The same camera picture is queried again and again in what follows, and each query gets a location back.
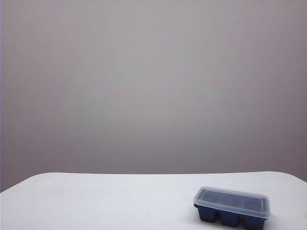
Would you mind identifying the clear plastic tray lid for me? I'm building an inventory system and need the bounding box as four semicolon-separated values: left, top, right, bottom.
192;186;272;219

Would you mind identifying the blue ice cube tray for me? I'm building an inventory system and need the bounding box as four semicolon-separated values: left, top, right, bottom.
193;202;265;230

